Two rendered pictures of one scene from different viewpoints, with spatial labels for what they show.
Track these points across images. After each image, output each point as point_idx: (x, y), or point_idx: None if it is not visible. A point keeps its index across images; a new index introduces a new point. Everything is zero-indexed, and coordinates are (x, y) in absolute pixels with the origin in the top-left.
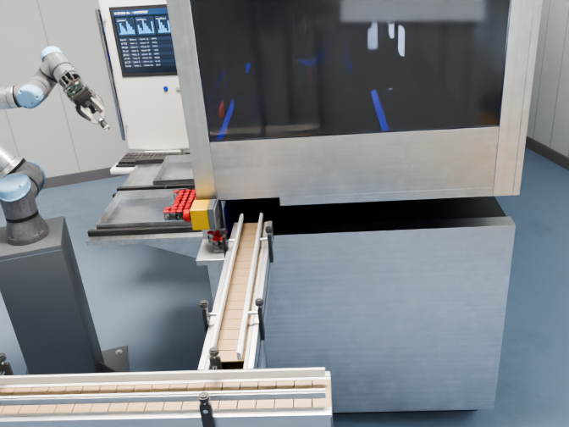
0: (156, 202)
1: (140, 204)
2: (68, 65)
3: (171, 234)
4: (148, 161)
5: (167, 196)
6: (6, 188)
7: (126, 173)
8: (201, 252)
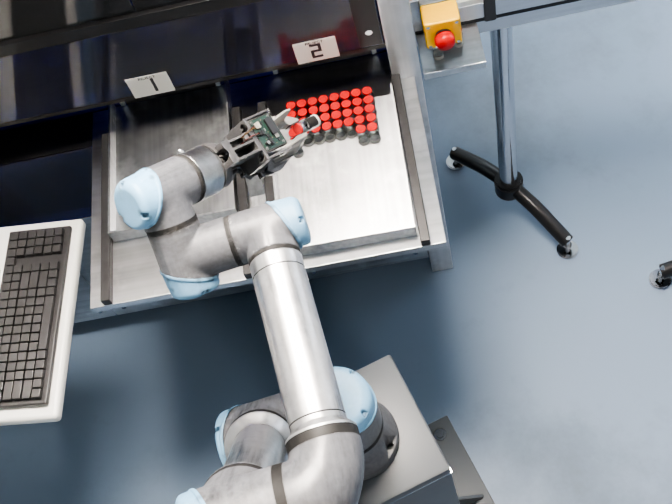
0: (297, 189)
1: (307, 212)
2: (191, 152)
3: (411, 121)
4: (110, 276)
5: (277, 177)
6: (365, 393)
7: (65, 381)
8: (461, 63)
